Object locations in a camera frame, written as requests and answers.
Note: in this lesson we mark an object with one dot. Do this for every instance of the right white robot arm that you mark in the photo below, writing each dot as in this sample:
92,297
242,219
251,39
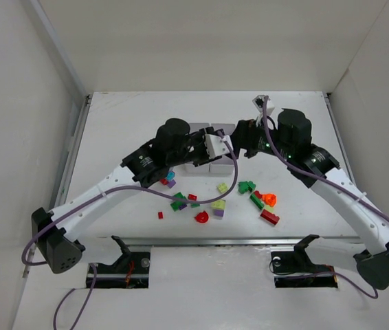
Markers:
319,171

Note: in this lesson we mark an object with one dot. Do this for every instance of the long green lego brick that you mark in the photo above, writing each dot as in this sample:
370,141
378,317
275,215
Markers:
256,201

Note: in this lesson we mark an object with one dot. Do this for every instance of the lime and purple lego stack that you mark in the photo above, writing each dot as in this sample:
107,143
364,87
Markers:
218,208

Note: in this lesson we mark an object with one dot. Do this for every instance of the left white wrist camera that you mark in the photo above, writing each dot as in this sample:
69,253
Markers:
217,146

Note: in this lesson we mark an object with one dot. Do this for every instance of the cyan lego block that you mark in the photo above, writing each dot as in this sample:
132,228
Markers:
170,176

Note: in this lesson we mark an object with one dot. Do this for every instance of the red round lego piece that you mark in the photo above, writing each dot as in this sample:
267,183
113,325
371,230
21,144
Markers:
202,217

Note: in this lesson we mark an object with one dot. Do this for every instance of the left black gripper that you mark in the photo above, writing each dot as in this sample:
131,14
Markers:
198,148

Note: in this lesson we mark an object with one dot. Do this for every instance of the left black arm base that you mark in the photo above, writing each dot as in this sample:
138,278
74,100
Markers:
114,265

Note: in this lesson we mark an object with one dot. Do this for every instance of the large red lego brick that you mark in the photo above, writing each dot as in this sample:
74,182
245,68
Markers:
270,217

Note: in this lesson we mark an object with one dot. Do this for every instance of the pale lime lego brick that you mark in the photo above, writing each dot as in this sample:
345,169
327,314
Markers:
269,209

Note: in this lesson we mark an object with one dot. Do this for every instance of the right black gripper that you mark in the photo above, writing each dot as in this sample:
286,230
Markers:
244,138

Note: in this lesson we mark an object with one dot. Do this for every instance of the green lego brick stack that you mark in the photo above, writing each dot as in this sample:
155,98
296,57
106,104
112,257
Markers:
179,202

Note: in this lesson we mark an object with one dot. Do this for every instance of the metal rail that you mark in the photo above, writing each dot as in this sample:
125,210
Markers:
118,123

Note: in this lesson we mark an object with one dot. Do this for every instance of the white divided sorting container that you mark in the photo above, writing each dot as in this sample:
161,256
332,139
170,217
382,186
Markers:
220,167

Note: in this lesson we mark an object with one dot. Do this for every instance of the small red brick by orange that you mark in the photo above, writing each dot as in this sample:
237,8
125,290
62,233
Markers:
258,194

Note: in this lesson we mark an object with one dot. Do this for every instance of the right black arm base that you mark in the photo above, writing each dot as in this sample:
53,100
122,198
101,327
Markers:
293,269

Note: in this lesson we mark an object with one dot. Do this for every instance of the lime green lego brick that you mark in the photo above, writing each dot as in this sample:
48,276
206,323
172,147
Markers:
222,188

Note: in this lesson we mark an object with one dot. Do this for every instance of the green lego cluster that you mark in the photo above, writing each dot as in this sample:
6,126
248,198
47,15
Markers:
246,187

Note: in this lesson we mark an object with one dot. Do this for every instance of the small purple lego brick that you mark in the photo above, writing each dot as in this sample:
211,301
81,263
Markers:
171,183

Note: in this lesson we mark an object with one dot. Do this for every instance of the orange lego piece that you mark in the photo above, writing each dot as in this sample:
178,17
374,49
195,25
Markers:
269,199

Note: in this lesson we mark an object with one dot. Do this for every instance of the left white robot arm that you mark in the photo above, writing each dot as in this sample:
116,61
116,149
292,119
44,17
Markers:
56,232

